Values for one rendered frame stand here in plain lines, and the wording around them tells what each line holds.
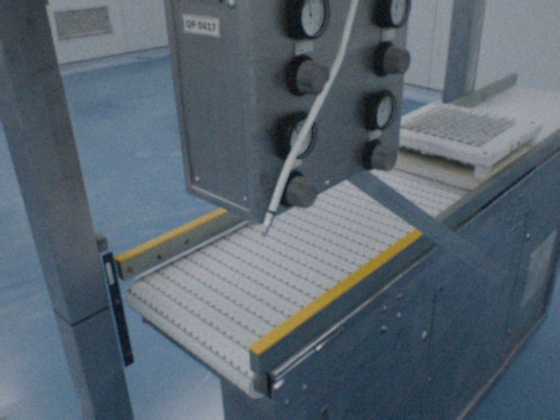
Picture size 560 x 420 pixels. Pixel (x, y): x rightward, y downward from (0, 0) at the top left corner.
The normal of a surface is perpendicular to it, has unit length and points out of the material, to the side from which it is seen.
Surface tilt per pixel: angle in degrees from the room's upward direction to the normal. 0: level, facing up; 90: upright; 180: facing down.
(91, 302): 90
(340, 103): 90
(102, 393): 90
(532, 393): 0
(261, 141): 90
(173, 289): 0
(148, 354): 0
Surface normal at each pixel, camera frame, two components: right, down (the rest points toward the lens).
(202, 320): -0.03, -0.89
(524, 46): -0.75, 0.32
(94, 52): 0.66, 0.32
